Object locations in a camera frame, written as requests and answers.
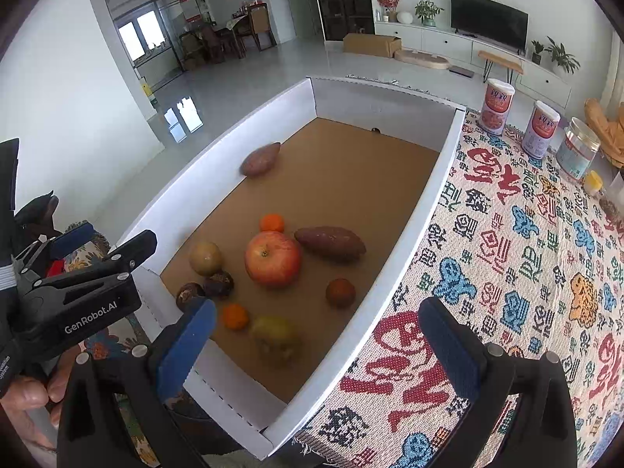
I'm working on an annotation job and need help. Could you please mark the small reddish-brown fruit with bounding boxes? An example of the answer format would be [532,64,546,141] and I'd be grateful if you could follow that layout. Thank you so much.
[326,278,356,309]

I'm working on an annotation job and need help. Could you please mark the dark glass display cabinet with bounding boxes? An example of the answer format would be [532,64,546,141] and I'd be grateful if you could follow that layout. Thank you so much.
[310,0,376,42]

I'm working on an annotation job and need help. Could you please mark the white cardboard box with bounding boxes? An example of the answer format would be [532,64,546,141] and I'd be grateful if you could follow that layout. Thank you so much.
[114,76,468,459]

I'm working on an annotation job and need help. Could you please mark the large dark sweet potato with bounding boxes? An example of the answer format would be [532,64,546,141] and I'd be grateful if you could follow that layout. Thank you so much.
[294,226,367,261]

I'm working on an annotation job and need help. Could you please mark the large potted green plant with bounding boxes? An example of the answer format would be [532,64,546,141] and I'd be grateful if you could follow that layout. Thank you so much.
[545,36,581,75]

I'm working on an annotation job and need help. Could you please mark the dark wrinkled passion fruit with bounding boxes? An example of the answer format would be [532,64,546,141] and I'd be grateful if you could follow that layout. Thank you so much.
[175,282,206,312]
[203,271,235,300]

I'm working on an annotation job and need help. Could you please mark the potted plant in green pot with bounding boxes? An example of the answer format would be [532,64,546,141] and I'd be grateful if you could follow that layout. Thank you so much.
[414,0,444,27]

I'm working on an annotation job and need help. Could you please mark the person's left hand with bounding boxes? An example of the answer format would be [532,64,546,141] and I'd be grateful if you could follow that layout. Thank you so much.
[0,346,81,449]

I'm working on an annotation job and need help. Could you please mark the wooden dining chair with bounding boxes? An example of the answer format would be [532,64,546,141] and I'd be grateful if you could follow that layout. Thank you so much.
[248,2,278,52]
[178,27,220,64]

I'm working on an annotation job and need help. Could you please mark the wooden stool with metal legs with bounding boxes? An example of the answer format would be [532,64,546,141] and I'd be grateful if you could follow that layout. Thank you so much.
[478,50,525,86]

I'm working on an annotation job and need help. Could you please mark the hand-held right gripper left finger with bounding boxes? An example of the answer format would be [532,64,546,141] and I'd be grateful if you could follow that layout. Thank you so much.
[56,297,218,468]

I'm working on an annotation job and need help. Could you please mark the glass jar with blue label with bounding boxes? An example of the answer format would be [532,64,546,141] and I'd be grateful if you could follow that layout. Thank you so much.
[556,117,601,179]

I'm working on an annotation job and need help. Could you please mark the red apple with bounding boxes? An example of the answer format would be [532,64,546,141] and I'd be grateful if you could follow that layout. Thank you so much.
[245,230,302,287]

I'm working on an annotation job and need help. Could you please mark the colourful printed table blanket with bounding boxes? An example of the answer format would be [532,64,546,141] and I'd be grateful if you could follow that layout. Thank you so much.
[292,107,624,468]

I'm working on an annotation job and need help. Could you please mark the brown cardboard box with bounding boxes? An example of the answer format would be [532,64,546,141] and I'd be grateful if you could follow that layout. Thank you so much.
[342,32,402,58]

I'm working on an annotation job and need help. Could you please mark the small pinkish sweet potato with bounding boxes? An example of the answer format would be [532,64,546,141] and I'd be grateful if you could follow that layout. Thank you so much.
[240,142,282,177]

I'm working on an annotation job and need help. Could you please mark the flat screen television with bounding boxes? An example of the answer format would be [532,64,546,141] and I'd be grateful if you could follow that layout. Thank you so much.
[449,0,530,52]

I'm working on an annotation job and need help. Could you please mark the orange lounge chair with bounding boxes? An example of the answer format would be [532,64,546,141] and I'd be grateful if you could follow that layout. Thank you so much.
[585,97,624,167]

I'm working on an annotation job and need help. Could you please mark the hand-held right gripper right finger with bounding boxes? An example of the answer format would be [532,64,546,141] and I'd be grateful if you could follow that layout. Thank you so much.
[418,296,578,468]

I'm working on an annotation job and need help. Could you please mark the beige oval pet bed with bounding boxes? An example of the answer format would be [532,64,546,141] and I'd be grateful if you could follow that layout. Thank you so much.
[394,48,452,71]

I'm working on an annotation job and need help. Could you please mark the glass balcony door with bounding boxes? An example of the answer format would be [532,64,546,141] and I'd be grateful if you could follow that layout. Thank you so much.
[110,0,206,76]

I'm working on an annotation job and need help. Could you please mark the wooden dining table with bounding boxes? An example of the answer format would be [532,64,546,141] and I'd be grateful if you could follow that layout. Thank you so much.
[209,12,259,59]

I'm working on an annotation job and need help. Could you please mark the pink labelled can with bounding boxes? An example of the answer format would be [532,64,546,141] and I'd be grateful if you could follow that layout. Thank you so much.
[521,101,561,159]
[480,79,516,136]

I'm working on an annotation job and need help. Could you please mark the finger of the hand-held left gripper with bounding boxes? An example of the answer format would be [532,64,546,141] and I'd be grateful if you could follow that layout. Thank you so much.
[29,230,158,293]
[14,222,94,274]

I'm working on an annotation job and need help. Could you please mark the white television cabinet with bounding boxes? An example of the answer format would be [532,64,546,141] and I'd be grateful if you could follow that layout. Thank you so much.
[374,22,572,108]

